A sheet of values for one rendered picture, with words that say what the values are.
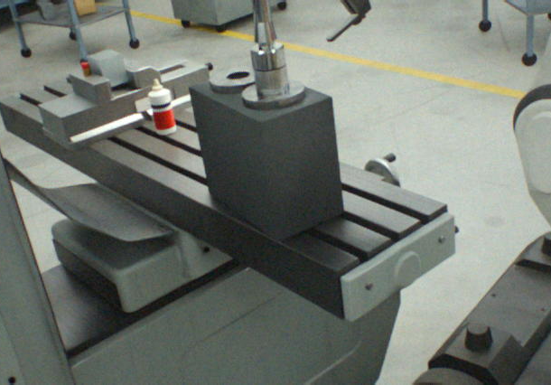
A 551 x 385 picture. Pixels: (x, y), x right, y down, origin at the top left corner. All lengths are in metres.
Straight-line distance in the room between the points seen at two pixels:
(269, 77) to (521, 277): 0.81
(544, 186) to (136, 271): 0.69
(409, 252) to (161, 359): 0.55
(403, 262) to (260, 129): 0.27
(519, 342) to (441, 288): 1.18
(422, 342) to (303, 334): 0.82
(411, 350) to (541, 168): 1.20
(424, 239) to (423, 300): 1.50
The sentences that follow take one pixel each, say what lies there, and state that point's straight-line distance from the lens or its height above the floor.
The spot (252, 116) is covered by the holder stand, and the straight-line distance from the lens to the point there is 1.03.
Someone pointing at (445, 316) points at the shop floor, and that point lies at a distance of 2.53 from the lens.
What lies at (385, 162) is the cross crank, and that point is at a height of 0.72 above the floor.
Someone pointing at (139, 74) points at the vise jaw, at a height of 1.06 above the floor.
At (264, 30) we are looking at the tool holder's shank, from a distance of 1.04.
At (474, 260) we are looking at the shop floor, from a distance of 2.79.
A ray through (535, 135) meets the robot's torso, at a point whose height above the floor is 1.00.
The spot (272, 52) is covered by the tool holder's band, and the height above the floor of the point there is 1.22.
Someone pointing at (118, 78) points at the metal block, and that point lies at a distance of 1.62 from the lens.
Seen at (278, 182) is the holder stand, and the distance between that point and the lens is 1.05.
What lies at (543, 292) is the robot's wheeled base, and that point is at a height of 0.59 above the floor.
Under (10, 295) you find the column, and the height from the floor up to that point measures 0.94.
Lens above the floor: 1.52
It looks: 27 degrees down
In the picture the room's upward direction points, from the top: 8 degrees counter-clockwise
